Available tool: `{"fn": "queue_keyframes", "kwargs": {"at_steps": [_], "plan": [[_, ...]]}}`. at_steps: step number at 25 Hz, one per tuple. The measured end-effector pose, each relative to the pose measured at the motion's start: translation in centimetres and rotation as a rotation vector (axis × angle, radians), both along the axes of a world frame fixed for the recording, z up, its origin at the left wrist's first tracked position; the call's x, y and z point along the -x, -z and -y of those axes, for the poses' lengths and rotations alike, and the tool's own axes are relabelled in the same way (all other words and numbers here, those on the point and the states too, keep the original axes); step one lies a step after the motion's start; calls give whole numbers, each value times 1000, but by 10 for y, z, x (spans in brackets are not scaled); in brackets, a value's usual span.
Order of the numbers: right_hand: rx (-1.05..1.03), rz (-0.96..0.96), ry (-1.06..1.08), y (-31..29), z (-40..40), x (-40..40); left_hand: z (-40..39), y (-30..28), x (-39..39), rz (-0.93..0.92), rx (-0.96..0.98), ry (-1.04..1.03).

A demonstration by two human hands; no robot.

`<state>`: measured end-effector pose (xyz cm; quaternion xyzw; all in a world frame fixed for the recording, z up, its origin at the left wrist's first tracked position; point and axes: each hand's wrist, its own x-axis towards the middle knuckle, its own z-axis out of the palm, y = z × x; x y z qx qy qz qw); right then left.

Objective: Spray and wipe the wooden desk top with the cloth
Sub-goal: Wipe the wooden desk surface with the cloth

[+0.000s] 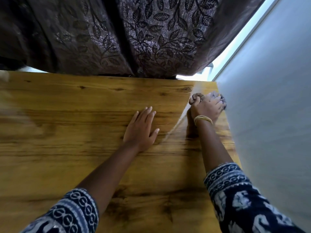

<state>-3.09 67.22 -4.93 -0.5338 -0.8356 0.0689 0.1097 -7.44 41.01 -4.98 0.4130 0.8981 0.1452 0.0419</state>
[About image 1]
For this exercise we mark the person's left hand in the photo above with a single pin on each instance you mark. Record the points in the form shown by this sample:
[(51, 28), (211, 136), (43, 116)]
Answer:
[(139, 133)]

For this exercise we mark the person's right hand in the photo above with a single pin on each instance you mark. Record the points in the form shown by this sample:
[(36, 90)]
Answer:
[(206, 106)]

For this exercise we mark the brown striped cleaning cloth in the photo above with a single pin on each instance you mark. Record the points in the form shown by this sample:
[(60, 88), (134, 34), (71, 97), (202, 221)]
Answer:
[(195, 97)]

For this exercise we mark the person's right forearm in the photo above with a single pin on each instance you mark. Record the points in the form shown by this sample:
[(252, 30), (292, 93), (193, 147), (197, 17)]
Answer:
[(213, 148)]

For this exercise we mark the person's left forearm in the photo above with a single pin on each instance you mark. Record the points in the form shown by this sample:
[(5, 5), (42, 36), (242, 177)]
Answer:
[(109, 177)]

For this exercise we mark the gold bangles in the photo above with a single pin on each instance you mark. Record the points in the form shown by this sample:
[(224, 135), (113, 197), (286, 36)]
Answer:
[(202, 119)]

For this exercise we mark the wooden table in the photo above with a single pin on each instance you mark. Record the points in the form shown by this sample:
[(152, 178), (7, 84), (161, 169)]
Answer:
[(73, 143)]

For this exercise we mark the black framed window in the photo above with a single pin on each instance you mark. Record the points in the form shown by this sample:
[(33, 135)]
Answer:
[(246, 31)]

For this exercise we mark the blue white patterned top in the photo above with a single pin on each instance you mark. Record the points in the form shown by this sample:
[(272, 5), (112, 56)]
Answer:
[(243, 203)]

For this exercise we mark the brown leaf-patterned curtain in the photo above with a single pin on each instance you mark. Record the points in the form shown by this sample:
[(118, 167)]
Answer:
[(97, 33)]

